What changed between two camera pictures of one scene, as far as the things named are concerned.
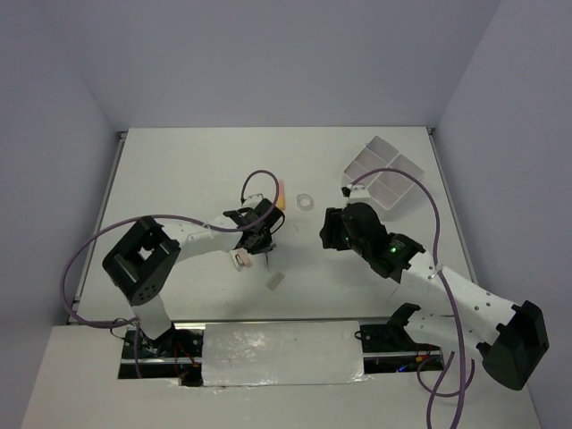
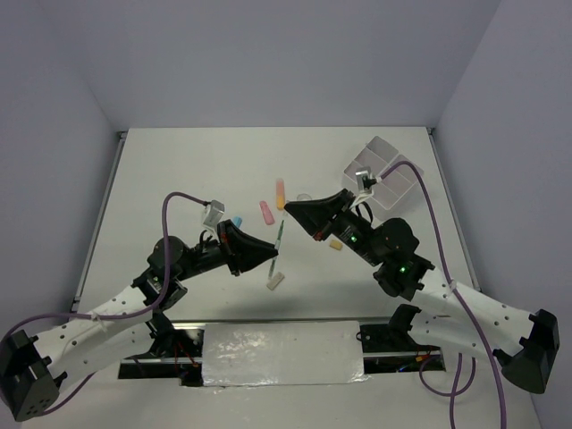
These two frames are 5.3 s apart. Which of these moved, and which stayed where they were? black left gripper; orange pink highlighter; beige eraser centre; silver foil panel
Moved: black left gripper
Stayed: orange pink highlighter; silver foil panel; beige eraser centre
